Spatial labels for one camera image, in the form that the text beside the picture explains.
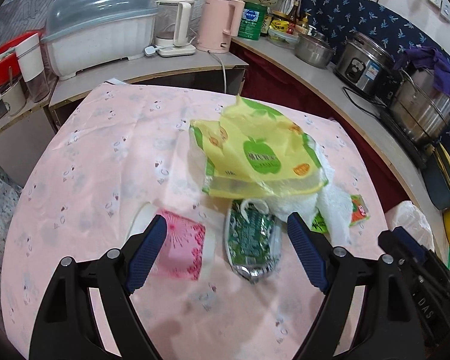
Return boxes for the large steel steamer pot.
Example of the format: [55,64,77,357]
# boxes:
[389,67,450,147]

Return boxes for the white tumbler cup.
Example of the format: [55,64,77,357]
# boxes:
[14,33,44,82]

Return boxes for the yellow condiment jar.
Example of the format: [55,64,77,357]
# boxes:
[270,10,290,33]

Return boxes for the white lined trash bin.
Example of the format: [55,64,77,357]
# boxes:
[385,201,435,251]

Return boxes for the purple towel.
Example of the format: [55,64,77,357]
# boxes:
[393,46,450,97]

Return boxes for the small red green box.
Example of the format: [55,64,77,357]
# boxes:
[350,195,370,227]

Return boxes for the green milk powder tin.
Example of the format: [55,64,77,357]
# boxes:
[238,2,267,41]

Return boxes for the pink paper cup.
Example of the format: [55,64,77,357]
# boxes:
[125,202,215,281]

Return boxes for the pink patterned tablecloth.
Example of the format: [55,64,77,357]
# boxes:
[0,82,378,360]

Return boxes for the steel rice cooker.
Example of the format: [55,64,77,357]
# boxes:
[334,32,393,98]

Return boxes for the dark sauce bottle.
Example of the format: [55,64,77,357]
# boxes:
[287,1,299,34]

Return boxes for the red plastic basin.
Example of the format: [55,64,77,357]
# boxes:
[0,30,43,86]

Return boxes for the stacked yellow blue basins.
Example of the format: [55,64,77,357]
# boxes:
[422,143,450,211]

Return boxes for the navy floral cloth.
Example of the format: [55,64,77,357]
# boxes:
[301,0,450,181]

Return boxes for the yellow green apple bag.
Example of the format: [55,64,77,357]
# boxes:
[189,96,328,199]

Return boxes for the pink electric kettle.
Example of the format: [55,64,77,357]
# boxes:
[196,0,245,54]

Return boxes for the green foil snack wrapper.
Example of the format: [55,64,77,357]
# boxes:
[224,198,282,284]

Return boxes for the black power cable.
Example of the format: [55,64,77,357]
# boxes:
[341,86,384,119]

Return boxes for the white dish drainer box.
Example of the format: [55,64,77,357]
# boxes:
[41,0,158,80]

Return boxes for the black induction cooker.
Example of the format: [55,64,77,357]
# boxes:
[377,106,433,170]

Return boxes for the white glass electric kettle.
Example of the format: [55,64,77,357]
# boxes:
[144,0,197,58]

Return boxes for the small steel pot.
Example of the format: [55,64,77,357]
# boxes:
[294,34,334,68]

